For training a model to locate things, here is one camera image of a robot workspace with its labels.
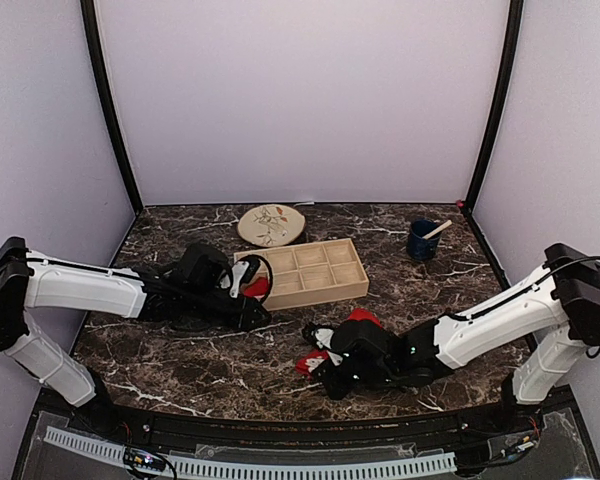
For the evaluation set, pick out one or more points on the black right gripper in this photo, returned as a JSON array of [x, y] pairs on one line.
[[324, 372]]

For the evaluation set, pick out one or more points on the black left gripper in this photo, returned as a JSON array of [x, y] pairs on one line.
[[243, 320]]

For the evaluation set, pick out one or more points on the red sock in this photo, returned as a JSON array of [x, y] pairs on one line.
[[258, 288], [361, 324]]

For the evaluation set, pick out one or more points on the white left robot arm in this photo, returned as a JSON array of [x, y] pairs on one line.
[[30, 280]]

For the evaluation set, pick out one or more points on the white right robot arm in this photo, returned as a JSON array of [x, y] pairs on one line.
[[561, 297]]

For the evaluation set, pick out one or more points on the floral ceramic plate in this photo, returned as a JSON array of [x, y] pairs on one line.
[[271, 225]]

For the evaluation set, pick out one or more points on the wooden compartment tray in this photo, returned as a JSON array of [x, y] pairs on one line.
[[314, 273]]

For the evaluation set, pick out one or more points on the dark blue mug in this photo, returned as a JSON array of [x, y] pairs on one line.
[[419, 248]]

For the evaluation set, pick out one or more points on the wooden stick in mug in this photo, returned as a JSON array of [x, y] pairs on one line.
[[436, 231]]

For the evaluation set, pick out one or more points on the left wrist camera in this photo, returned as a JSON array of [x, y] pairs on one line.
[[243, 272]]

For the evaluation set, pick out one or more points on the black front rail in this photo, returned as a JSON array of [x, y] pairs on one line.
[[169, 430]]

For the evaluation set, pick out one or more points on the white slotted cable duct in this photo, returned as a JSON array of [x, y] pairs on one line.
[[154, 465]]

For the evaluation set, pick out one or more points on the left black frame post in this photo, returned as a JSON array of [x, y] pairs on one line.
[[106, 100]]

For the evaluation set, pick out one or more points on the black frame post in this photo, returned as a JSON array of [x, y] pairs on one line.
[[106, 100], [506, 64]]

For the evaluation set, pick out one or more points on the right black frame post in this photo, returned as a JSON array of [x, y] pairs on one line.
[[506, 64]]

